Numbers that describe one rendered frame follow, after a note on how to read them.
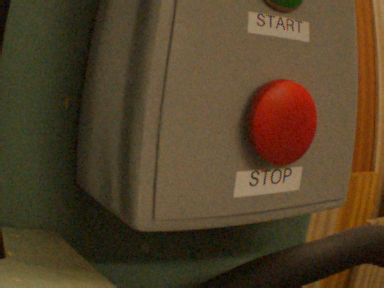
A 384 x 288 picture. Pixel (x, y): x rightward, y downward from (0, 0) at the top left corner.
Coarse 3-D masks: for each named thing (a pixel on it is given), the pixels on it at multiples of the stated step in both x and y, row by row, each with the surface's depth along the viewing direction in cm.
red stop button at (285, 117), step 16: (288, 80) 32; (256, 96) 31; (272, 96) 31; (288, 96) 31; (304, 96) 32; (256, 112) 31; (272, 112) 31; (288, 112) 31; (304, 112) 32; (256, 128) 31; (272, 128) 31; (288, 128) 32; (304, 128) 32; (256, 144) 31; (272, 144) 31; (288, 144) 32; (304, 144) 32; (272, 160) 32; (288, 160) 32
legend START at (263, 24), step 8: (248, 16) 31; (256, 16) 31; (264, 16) 31; (272, 16) 32; (248, 24) 31; (256, 24) 31; (264, 24) 31; (272, 24) 32; (280, 24) 32; (288, 24) 32; (296, 24) 32; (304, 24) 32; (248, 32) 31; (256, 32) 31; (264, 32) 31; (272, 32) 32; (280, 32) 32; (288, 32) 32; (296, 32) 32; (304, 32) 32; (304, 40) 33
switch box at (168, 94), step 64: (128, 0) 32; (192, 0) 30; (256, 0) 31; (320, 0) 33; (128, 64) 31; (192, 64) 30; (256, 64) 32; (320, 64) 33; (128, 128) 31; (192, 128) 31; (320, 128) 34; (128, 192) 31; (192, 192) 32; (320, 192) 35
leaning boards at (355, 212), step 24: (360, 0) 186; (360, 24) 187; (360, 48) 188; (360, 72) 189; (360, 96) 190; (360, 120) 191; (360, 144) 192; (360, 168) 193; (360, 192) 179; (312, 216) 171; (336, 216) 174; (360, 216) 180; (312, 240) 173
